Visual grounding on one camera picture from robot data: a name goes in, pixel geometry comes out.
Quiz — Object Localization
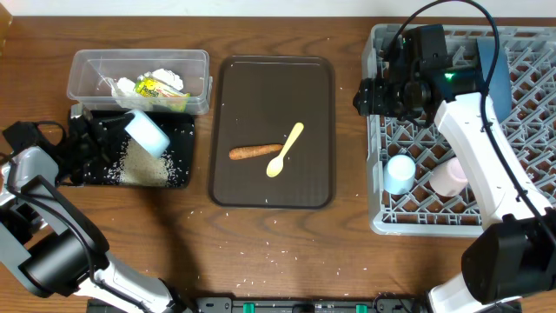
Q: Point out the white paper napkin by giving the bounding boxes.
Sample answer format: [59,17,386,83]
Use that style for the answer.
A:
[107,69,188,111]

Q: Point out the light blue bowl with rice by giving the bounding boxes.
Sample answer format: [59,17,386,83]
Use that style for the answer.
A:
[124,110,170,158]

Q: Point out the dark brown serving tray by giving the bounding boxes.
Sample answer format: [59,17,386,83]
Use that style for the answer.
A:
[208,56,335,210]

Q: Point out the grey plastic dishwasher rack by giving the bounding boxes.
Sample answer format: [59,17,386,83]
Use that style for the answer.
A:
[367,26,555,237]

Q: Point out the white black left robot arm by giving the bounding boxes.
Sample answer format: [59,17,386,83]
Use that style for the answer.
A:
[1,107,198,312]

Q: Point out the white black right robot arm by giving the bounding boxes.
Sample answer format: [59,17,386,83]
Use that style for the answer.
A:
[353,23,555,312]

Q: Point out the clear plastic waste bin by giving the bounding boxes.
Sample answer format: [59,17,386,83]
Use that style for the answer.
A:
[67,49,212,115]

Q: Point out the black rectangular tray bin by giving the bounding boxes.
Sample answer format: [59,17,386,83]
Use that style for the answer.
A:
[74,112,195,188]

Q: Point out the colourful snack wrapper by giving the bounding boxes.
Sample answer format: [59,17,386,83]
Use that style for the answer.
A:
[134,76,190,112]

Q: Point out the dark blue plate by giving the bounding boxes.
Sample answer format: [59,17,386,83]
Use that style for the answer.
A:
[477,37,512,123]

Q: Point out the black rail at table edge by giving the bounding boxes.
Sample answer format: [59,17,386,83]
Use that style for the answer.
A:
[86,291,432,313]

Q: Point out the orange brown food piece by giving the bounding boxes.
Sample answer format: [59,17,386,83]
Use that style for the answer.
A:
[228,144,283,160]

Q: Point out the pink plastic cup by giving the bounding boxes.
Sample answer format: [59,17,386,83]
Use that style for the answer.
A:
[429,157,468,196]

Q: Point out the light blue plastic cup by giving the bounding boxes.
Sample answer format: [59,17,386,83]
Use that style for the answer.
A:
[383,155,416,195]

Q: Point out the yellow plastic spoon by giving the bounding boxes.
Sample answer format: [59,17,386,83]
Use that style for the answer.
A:
[266,123,304,177]

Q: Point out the pile of white rice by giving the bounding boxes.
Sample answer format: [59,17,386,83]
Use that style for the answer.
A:
[106,138,177,187]

